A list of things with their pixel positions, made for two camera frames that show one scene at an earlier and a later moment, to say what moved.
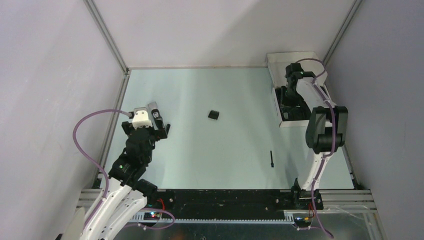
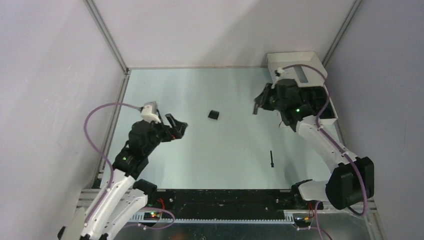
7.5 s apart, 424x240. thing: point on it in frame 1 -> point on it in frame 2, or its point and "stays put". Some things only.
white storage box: [310, 61] stays put
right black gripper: [288, 102] -> [266, 100]
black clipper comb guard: [213, 114] stays put
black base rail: [236, 202] stays put
